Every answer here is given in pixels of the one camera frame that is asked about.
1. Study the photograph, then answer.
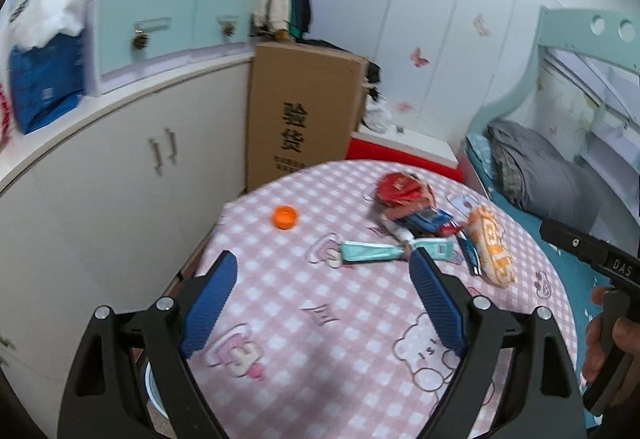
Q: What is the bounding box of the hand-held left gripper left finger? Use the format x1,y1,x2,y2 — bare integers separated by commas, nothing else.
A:
56,249,239,439

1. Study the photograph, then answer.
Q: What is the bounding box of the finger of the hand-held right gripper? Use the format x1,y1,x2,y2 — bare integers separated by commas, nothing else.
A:
539,216,602,266

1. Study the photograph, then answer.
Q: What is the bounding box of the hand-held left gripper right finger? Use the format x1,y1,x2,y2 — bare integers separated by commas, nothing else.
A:
407,247,587,439

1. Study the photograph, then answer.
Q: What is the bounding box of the thin blue white wrapper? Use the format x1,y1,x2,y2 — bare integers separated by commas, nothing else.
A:
456,233,485,276

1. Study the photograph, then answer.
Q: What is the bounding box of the orange yellow snack packet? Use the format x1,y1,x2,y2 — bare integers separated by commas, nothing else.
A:
466,204,517,289

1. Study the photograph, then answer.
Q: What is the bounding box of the small blue packet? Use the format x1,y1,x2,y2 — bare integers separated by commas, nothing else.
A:
395,208,463,237

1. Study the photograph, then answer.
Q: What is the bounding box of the teal toothpaste tube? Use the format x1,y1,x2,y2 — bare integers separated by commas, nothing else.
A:
339,238,457,266

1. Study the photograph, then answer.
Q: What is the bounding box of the white plastic bin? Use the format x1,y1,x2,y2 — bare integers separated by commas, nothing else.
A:
144,354,171,420

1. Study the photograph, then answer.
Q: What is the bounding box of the orange bottle cap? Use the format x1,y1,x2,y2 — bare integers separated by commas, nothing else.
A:
272,206,299,230

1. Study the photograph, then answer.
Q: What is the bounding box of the red snack packet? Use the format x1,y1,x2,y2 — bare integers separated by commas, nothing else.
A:
372,172,437,220

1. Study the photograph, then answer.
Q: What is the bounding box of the person's right hand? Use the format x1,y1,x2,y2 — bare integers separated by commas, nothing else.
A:
581,288,640,384

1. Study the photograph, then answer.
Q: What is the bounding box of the blue candy print bedsheet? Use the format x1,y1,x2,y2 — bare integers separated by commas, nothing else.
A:
465,134,608,345

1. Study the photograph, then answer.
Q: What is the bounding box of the grey pillow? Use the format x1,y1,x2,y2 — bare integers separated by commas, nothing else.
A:
487,119,598,230

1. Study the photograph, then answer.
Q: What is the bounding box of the grey checked cloth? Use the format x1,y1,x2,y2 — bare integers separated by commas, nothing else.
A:
492,154,526,207

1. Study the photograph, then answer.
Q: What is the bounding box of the white low cabinet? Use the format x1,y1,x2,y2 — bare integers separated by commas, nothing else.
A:
0,46,256,420

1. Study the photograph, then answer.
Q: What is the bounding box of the red storage bench white lid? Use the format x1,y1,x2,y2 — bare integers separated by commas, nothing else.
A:
347,129,461,167

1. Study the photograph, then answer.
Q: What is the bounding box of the small white plastic bag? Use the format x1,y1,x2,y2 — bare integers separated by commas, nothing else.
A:
365,102,393,134

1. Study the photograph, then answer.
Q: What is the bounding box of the tall cardboard box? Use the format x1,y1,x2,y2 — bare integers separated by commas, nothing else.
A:
245,42,368,195

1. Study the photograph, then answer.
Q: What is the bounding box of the teal drawer unit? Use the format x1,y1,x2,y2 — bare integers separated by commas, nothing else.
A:
82,0,253,96

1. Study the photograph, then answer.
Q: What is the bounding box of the blue bag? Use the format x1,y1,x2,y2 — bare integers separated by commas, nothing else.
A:
9,33,86,136

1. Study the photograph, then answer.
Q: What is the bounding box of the white plastic bag red print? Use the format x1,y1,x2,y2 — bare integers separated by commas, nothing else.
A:
0,82,13,152

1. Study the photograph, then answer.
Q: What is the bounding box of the teal bunk bed frame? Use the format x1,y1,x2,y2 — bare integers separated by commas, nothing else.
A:
462,6,640,220

